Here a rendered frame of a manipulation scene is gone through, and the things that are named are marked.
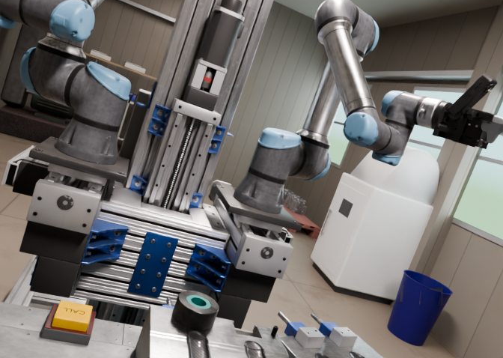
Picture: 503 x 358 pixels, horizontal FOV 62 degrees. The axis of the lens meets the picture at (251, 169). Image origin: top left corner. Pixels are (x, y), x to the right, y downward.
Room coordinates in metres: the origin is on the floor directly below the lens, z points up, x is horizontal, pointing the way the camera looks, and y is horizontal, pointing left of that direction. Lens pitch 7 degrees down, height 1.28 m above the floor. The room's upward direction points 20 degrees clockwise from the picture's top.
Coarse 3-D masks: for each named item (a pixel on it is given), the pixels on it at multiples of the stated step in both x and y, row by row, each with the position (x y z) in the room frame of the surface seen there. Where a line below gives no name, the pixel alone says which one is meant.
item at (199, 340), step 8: (192, 336) 0.68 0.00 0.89; (200, 336) 0.69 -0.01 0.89; (192, 344) 0.66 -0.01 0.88; (200, 344) 0.67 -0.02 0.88; (208, 344) 0.67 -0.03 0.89; (248, 344) 0.72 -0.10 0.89; (256, 344) 0.73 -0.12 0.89; (192, 352) 0.64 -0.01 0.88; (200, 352) 0.65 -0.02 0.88; (208, 352) 0.65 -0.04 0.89; (248, 352) 0.70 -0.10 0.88; (256, 352) 0.70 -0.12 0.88; (264, 352) 0.71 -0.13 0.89
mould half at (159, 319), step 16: (160, 320) 0.69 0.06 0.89; (224, 320) 0.77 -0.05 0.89; (144, 336) 0.68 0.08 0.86; (160, 336) 0.65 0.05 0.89; (176, 336) 0.66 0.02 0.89; (208, 336) 0.69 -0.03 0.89; (224, 336) 0.71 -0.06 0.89; (240, 336) 0.73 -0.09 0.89; (272, 336) 0.77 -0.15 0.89; (144, 352) 0.63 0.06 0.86; (160, 352) 0.61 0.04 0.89; (176, 352) 0.62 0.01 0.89; (224, 352) 0.67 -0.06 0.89; (240, 352) 0.68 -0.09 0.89; (272, 352) 0.71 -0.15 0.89
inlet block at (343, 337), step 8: (320, 320) 0.99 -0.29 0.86; (320, 328) 0.96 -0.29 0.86; (328, 328) 0.94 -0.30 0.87; (336, 328) 0.93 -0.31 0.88; (344, 328) 0.94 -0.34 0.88; (336, 336) 0.91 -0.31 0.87; (344, 336) 0.90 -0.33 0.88; (352, 336) 0.92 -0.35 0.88; (336, 344) 0.91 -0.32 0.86; (344, 344) 0.91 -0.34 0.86; (352, 344) 0.92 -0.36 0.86
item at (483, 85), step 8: (480, 80) 0.98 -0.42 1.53; (488, 80) 0.97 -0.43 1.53; (472, 88) 0.99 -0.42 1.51; (480, 88) 0.98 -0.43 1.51; (488, 88) 0.98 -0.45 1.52; (464, 96) 1.00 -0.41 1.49; (472, 96) 0.98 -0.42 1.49; (480, 96) 1.00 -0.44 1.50; (456, 104) 1.01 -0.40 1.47; (464, 104) 1.00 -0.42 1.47; (472, 104) 1.01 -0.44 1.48; (456, 112) 1.01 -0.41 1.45
